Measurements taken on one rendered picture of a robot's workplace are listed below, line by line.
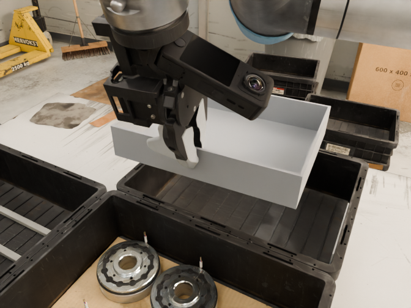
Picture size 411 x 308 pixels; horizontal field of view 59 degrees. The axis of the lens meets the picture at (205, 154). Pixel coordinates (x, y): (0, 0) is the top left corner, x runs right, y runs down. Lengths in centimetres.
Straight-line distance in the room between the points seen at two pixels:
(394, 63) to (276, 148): 246
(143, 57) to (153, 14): 7
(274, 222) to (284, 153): 23
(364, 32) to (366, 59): 260
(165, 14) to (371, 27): 18
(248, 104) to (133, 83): 12
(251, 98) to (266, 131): 25
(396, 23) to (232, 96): 15
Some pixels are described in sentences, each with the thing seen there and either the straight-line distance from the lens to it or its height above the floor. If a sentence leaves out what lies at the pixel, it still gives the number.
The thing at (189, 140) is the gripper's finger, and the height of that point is 113.
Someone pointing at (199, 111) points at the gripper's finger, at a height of 115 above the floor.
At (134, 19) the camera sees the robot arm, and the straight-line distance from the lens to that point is 31.
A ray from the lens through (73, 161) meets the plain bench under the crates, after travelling 117.
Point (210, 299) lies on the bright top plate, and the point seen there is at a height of 86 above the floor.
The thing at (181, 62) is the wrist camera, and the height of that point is 123.
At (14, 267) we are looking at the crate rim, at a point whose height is 93.
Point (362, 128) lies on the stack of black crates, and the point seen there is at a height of 49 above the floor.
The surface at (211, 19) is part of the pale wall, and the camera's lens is 342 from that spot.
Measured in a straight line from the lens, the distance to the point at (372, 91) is 299.
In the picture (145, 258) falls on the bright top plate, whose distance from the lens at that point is 64.
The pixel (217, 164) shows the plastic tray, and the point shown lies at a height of 108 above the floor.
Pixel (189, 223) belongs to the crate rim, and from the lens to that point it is 59.
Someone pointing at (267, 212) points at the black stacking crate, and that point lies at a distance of 76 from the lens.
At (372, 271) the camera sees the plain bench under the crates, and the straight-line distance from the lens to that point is 89.
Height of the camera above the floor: 136
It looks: 36 degrees down
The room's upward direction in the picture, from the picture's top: straight up
